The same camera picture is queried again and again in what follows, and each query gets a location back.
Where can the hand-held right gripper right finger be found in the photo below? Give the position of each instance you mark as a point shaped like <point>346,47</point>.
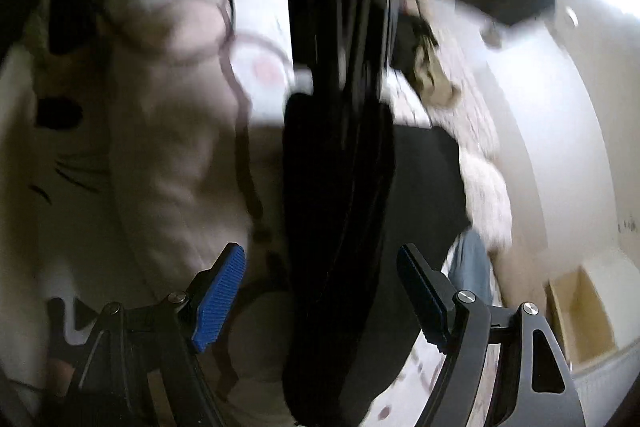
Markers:
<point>422,302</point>

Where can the cream shelf cabinet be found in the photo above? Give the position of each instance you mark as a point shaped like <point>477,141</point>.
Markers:
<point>580,322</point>

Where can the dark grey garment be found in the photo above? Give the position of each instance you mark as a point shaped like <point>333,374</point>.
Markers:
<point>340,207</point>

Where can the cartoon animal printed blanket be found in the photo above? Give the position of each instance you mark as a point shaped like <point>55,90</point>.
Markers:
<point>175,157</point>

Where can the folded blue jeans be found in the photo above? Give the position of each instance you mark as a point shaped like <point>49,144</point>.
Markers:
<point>472,267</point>

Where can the white louvered door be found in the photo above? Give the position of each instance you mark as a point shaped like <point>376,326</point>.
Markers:
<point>610,387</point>

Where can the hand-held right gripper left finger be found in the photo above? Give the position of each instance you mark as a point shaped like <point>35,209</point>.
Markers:
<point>220,297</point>

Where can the olive brown garment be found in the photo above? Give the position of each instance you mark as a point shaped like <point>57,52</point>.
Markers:
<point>430,72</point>

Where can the white cat face fleece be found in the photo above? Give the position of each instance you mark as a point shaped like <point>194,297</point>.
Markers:
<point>50,207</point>

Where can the white fluffy pillow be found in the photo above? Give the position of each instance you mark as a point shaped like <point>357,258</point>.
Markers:
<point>487,197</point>

